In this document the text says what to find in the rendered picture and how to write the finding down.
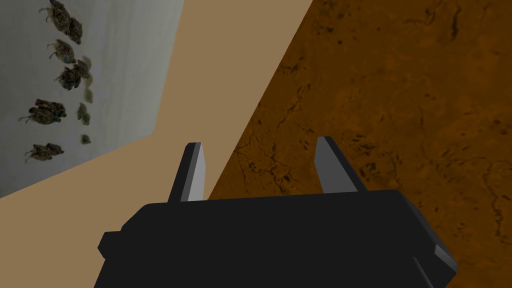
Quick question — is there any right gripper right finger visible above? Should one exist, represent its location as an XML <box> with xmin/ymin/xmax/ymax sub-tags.
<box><xmin>313</xmin><ymin>135</ymin><xmax>368</xmax><ymax>195</ymax></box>

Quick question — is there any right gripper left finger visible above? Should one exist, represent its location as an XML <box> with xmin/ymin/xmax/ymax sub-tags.
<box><xmin>167</xmin><ymin>141</ymin><xmax>207</xmax><ymax>204</ymax></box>

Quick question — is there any grey picture with dark birds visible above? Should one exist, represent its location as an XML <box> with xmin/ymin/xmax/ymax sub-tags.
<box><xmin>0</xmin><ymin>0</ymin><xmax>186</xmax><ymax>200</ymax></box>

